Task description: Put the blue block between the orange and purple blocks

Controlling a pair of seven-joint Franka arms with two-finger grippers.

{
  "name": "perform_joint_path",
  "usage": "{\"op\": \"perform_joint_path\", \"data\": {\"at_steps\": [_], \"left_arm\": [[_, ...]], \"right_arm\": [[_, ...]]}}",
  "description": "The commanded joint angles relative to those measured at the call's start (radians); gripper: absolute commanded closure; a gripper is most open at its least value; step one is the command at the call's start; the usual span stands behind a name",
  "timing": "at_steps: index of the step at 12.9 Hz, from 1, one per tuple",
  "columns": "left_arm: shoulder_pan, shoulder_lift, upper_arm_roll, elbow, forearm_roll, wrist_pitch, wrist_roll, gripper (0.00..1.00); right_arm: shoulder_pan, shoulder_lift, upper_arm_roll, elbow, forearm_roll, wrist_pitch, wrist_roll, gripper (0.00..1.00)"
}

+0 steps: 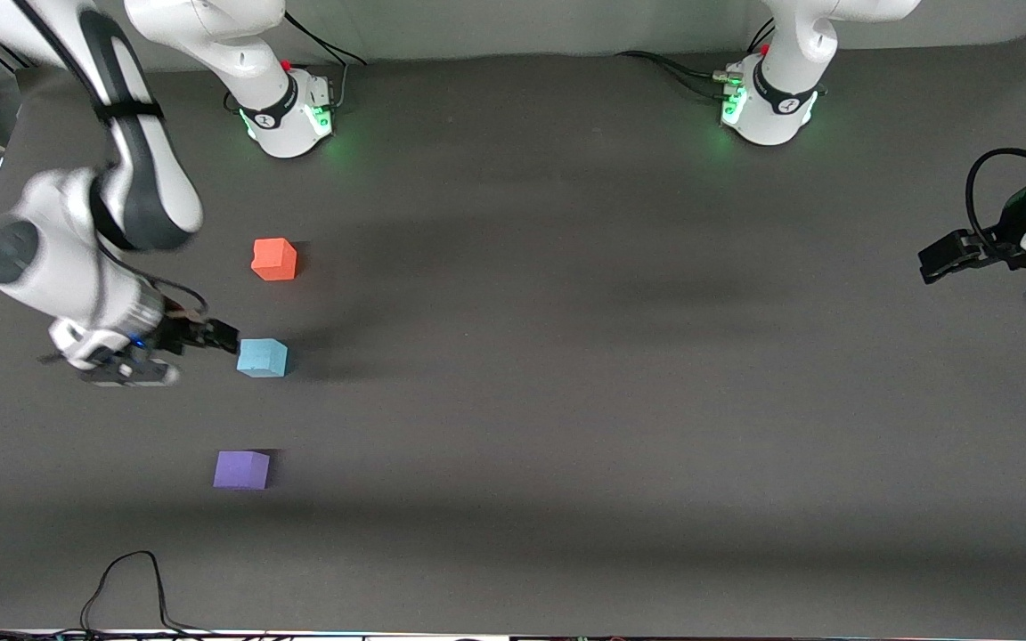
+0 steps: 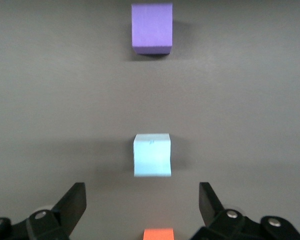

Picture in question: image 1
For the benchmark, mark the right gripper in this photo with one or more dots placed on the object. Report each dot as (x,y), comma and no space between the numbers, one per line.
(180,333)

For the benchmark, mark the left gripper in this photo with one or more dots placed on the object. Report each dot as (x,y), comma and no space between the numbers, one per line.
(992,245)

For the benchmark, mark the light blue foam block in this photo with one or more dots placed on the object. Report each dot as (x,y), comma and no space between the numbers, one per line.
(262,358)

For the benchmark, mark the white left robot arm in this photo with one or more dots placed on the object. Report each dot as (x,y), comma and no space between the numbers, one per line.
(789,62)

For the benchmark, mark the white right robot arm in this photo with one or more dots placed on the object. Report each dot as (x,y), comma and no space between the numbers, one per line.
(139,178)

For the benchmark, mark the orange foam block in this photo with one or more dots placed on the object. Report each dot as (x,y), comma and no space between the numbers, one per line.
(273,259)

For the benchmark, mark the purple foam block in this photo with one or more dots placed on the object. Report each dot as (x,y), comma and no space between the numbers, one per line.
(240,470)

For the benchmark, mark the dark grey table mat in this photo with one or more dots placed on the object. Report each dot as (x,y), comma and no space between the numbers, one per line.
(513,445)

